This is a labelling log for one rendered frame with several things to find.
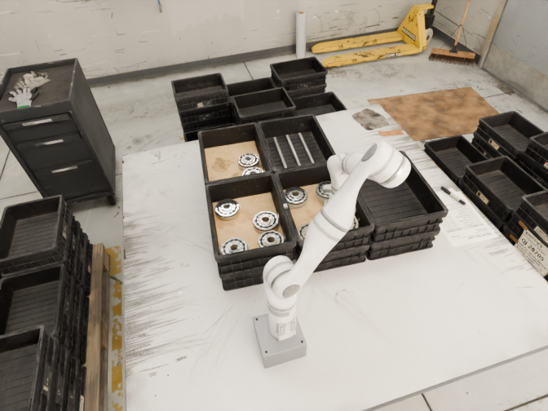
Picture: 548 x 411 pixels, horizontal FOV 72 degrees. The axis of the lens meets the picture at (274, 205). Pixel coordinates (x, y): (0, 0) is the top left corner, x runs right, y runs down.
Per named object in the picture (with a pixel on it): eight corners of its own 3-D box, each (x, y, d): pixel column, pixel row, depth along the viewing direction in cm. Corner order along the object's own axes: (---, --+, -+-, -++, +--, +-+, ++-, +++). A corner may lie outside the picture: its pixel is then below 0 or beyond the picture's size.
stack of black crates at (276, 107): (285, 136, 312) (283, 86, 280) (296, 157, 292) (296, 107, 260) (237, 146, 306) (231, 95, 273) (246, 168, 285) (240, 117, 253)
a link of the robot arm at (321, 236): (333, 228, 94) (314, 205, 100) (271, 301, 102) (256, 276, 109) (353, 236, 100) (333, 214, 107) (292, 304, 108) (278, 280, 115)
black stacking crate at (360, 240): (370, 246, 147) (375, 227, 139) (298, 262, 143) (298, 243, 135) (337, 181, 174) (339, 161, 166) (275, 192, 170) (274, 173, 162)
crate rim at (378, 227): (448, 216, 143) (450, 212, 142) (375, 231, 140) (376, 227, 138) (402, 153, 171) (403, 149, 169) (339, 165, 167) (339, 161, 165)
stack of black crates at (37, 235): (91, 297, 213) (55, 248, 180) (35, 311, 207) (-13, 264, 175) (94, 244, 239) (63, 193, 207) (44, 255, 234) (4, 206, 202)
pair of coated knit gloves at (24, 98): (35, 107, 220) (33, 102, 218) (2, 112, 217) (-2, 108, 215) (41, 86, 237) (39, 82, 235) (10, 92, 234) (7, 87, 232)
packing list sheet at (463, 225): (501, 236, 162) (502, 236, 161) (455, 249, 158) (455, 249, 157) (455, 187, 184) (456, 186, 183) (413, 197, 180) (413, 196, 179)
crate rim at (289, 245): (297, 247, 136) (297, 243, 134) (215, 263, 132) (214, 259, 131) (273, 176, 163) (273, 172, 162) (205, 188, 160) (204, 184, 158)
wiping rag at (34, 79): (48, 88, 236) (46, 83, 233) (11, 95, 232) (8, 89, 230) (53, 68, 255) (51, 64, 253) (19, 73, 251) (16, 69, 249)
